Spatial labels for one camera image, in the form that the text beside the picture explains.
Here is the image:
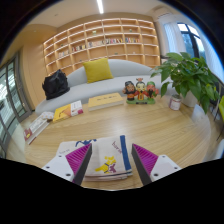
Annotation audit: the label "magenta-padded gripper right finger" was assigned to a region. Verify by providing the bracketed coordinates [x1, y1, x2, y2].
[131, 143, 183, 186]

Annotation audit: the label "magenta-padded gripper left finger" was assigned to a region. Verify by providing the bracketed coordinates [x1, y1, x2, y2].
[41, 143, 93, 186]

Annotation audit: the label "white towel with animal print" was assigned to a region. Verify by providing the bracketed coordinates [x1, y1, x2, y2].
[56, 134, 134, 183]

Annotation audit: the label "yellow and white book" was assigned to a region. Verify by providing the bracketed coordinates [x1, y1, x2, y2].
[52, 99, 84, 123]

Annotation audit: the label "small patterned pouch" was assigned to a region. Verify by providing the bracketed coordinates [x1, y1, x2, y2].
[39, 110, 55, 122]

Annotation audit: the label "small white and red can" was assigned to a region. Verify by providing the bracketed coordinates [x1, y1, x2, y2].
[168, 94, 182, 111]

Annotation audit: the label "flat yellow book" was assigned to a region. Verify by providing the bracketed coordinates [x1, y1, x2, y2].
[87, 92, 125, 112]

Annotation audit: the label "colourful figurine group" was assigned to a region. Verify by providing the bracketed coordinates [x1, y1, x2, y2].
[122, 77, 160, 105]

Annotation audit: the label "grey curved sofa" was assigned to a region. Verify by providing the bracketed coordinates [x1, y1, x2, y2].
[34, 59, 176, 114]

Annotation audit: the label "black bag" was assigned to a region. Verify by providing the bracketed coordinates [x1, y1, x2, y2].
[41, 68, 71, 101]

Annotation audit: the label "grey-framed glass doors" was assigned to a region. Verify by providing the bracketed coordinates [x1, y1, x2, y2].
[0, 53, 33, 159]

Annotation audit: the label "green chair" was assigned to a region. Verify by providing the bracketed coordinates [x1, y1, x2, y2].
[213, 95, 224, 141]

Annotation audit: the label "yellow cushion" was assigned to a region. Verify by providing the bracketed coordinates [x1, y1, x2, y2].
[82, 57, 115, 84]

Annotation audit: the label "green potted plant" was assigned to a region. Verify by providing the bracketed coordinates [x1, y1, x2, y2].
[149, 51, 221, 114]

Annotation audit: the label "window with white curtain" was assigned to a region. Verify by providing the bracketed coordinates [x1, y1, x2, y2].
[163, 21, 224, 81]

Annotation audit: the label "long ceiling light strip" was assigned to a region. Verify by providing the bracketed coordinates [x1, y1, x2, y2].
[96, 0, 105, 15]

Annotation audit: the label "wooden wall shelf unit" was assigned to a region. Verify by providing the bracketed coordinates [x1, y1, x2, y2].
[43, 18, 162, 77]

